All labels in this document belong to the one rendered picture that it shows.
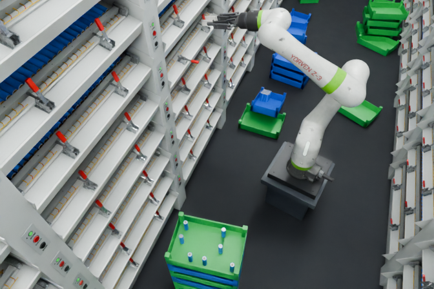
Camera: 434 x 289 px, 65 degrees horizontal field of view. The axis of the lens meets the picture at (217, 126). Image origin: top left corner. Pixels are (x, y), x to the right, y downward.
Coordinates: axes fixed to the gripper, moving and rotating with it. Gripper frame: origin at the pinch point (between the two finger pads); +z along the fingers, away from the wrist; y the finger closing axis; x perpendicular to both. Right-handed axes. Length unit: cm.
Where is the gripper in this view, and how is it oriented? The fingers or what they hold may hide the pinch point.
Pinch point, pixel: (208, 20)
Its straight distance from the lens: 172.4
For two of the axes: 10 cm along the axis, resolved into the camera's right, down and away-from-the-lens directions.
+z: -9.1, -1.2, 4.0
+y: 3.6, -7.0, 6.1
